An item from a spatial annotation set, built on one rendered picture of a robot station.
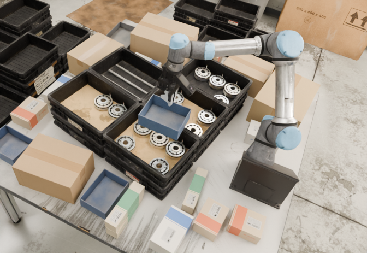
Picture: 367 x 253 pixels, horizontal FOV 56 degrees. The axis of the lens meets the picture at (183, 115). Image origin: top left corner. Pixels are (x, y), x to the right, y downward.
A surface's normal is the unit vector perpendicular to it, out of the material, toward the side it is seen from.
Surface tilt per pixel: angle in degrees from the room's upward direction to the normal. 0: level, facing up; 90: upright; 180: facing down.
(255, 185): 90
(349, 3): 80
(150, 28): 0
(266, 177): 90
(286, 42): 43
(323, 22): 74
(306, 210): 0
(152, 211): 0
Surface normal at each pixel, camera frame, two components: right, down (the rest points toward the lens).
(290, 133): 0.22, 0.29
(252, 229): 0.13, -0.66
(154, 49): -0.33, 0.67
